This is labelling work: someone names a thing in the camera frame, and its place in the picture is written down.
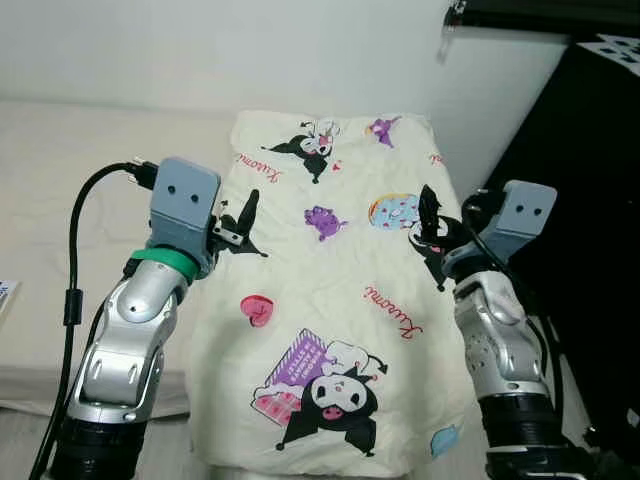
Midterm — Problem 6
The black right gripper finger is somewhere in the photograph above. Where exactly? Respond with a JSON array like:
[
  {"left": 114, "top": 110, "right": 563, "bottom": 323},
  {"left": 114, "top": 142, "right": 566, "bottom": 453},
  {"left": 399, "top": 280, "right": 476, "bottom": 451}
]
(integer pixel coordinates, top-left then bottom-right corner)
[{"left": 416, "top": 184, "right": 447, "bottom": 253}]

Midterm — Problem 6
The cream cartoon print blanket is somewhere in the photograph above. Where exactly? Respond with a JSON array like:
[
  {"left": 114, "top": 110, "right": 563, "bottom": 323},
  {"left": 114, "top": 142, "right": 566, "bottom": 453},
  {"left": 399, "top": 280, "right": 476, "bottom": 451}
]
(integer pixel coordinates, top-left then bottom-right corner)
[{"left": 185, "top": 108, "right": 477, "bottom": 479}]

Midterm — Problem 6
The white book with blue letters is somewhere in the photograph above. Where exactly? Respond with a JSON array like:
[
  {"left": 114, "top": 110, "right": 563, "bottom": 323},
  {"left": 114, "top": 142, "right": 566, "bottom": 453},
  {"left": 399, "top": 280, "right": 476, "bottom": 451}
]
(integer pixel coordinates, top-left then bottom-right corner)
[{"left": 0, "top": 280, "right": 21, "bottom": 323}]

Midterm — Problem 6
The black cabinet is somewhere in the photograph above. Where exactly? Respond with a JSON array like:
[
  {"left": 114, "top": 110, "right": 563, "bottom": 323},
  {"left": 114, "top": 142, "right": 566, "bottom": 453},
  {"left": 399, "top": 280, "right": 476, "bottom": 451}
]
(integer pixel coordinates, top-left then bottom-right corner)
[{"left": 480, "top": 35, "right": 640, "bottom": 480}]

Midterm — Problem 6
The black white checker pattern sheet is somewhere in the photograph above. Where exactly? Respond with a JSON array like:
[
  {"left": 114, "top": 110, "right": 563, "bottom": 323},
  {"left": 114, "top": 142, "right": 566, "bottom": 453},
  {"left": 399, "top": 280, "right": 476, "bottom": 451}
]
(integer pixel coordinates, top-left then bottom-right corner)
[{"left": 588, "top": 33, "right": 640, "bottom": 77}]

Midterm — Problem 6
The black shelf board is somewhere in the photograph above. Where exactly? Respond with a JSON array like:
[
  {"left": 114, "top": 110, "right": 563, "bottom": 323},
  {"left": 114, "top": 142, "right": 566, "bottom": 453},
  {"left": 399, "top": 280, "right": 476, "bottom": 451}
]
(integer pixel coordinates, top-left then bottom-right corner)
[{"left": 445, "top": 0, "right": 640, "bottom": 37}]

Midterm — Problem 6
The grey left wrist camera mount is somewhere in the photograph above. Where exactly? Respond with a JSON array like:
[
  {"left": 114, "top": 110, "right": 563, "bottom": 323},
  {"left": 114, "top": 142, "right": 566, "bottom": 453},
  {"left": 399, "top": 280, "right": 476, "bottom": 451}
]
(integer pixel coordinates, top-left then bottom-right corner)
[{"left": 148, "top": 157, "right": 221, "bottom": 277}]

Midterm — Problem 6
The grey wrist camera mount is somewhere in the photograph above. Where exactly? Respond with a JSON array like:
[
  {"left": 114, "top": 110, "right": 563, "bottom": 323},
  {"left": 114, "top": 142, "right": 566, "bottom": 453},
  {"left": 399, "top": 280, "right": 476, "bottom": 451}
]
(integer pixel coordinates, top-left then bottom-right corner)
[
  {"left": 488, "top": 180, "right": 559, "bottom": 263},
  {"left": 148, "top": 157, "right": 221, "bottom": 277}
]

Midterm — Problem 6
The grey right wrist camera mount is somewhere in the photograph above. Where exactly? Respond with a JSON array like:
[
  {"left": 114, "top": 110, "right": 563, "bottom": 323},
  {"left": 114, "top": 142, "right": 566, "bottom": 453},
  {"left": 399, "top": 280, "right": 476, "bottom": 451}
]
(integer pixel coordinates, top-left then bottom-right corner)
[{"left": 488, "top": 180, "right": 559, "bottom": 263}]

